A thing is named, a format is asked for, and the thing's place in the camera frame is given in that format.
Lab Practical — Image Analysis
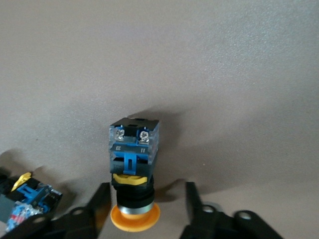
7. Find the brown table mat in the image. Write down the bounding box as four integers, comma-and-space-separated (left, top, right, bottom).
0, 0, 319, 239

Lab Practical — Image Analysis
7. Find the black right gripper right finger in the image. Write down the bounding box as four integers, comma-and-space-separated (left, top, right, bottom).
179, 181, 285, 239

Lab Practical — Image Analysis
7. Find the yellow mushroom push button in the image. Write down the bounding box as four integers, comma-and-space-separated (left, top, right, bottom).
108, 119, 161, 234

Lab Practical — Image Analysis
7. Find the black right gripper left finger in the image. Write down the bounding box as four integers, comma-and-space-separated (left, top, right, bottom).
0, 182, 112, 239

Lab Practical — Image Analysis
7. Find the green mushroom push button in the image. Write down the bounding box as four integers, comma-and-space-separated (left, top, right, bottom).
0, 171, 63, 232

